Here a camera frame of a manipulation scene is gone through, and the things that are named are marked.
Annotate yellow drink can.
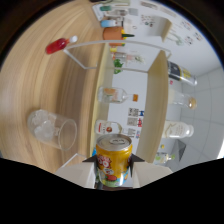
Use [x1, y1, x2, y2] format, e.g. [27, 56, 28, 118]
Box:
[95, 133, 133, 189]

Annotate small red liquid bottle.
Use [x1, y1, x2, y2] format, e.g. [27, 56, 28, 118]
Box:
[45, 35, 78, 55]

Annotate tall clear bottle green top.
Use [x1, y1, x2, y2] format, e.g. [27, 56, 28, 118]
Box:
[154, 151, 176, 164]

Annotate ceiling air vent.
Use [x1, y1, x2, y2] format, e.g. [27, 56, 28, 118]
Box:
[178, 139, 188, 161]

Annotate large white bottle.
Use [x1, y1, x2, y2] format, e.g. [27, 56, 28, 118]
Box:
[163, 119, 195, 139]

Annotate clear glass with ice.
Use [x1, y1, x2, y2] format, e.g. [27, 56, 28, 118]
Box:
[27, 109, 78, 152]

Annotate clear bottle red label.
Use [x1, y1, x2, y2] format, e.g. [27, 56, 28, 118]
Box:
[94, 119, 137, 138]

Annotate two-tier wooden shelf rack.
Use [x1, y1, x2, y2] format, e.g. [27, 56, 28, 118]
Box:
[63, 39, 173, 164]

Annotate glass jar cork lid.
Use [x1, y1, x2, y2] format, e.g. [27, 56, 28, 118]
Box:
[168, 89, 198, 110]

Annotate black and yellow tall can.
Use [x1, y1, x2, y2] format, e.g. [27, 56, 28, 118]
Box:
[167, 60, 198, 87]

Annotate green potted plant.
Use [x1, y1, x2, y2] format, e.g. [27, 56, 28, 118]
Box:
[113, 58, 124, 75]

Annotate clear vase with flowers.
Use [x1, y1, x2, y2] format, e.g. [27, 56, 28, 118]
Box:
[116, 51, 146, 66]

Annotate orange basket with fruit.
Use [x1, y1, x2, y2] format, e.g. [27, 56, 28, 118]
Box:
[102, 25, 135, 42]

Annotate white bottle blue label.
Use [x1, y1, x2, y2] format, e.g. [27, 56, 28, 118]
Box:
[100, 19, 116, 28]

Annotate multicolour wall poster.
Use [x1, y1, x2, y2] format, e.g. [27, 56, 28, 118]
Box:
[132, 129, 143, 139]

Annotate red wall poster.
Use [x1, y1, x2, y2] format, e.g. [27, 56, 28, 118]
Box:
[128, 117, 145, 128]

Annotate blue wall poster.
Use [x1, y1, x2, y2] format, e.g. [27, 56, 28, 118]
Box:
[128, 107, 145, 118]

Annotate wooden wall shelf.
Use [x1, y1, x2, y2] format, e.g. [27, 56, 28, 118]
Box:
[151, 16, 174, 43]

